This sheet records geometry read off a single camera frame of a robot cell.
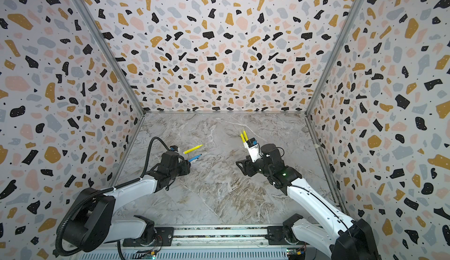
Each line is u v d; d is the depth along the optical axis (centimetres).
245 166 69
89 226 41
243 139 107
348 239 39
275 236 74
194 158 98
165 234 74
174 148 82
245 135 109
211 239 73
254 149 69
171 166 72
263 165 65
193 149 103
